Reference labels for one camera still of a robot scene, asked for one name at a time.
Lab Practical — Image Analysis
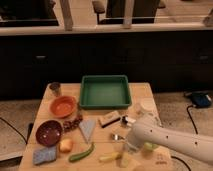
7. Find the dark maroon bowl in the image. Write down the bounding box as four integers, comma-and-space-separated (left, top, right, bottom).
36, 120, 62, 147

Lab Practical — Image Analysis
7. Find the small dark metal cup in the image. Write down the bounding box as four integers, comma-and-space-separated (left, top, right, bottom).
49, 82, 61, 97

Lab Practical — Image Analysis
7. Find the green chili pepper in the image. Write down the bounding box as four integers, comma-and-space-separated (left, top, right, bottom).
68, 143, 95, 163

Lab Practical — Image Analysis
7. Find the green plastic tray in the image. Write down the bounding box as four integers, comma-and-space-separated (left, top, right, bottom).
79, 75, 132, 110

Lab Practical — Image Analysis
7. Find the orange bowl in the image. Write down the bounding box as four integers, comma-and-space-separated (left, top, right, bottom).
49, 96, 77, 118

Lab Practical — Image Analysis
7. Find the small yellow apple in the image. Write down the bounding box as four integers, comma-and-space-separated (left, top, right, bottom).
59, 139, 73, 153

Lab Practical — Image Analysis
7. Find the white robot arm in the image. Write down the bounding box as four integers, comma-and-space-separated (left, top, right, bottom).
121, 114, 213, 166

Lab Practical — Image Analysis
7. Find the black cable left floor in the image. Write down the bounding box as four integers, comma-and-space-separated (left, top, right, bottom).
0, 116, 28, 145

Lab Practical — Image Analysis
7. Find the grey triangular cloth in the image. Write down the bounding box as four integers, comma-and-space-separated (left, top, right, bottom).
79, 119, 96, 143

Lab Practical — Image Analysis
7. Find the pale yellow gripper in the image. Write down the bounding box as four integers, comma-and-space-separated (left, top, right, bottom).
120, 152, 139, 168

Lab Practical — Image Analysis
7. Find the blue floor device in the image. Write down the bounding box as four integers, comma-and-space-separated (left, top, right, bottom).
190, 93, 212, 108

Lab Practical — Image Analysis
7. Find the black cable floor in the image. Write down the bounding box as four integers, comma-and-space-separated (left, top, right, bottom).
0, 116, 28, 145
186, 104, 200, 135

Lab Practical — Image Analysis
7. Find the green cup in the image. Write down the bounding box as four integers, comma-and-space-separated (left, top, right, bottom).
144, 142, 159, 151

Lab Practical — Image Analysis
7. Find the blue sponge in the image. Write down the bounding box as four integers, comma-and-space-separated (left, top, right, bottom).
33, 146, 57, 165

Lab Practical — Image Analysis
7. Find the black-edged scrub brush block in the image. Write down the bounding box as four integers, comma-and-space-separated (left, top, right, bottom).
98, 111, 120, 128

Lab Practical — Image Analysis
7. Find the black cable right floor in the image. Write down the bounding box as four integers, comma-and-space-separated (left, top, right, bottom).
186, 104, 200, 135

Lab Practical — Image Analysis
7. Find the white-handled kitchen tool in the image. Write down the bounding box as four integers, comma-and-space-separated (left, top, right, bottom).
121, 116, 135, 127

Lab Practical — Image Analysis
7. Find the yellow banana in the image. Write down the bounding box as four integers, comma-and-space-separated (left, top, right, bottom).
99, 152, 121, 162

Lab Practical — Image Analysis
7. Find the silver fork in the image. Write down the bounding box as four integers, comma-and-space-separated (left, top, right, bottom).
110, 133, 125, 141

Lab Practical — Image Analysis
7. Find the brown grape bunch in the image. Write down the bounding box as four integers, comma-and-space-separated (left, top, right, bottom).
63, 115, 83, 132

